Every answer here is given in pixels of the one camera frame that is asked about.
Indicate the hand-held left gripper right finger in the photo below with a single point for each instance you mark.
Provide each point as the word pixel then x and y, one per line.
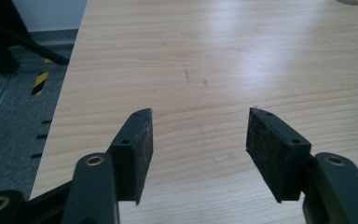
pixel 276 155

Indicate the black metal frame stand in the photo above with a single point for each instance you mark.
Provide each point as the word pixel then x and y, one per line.
pixel 0 46

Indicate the black floor tape strip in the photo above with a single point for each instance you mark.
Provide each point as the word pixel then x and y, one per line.
pixel 36 155
pixel 46 121
pixel 42 136

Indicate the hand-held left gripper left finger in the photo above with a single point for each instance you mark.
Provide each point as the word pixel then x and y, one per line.
pixel 130 155

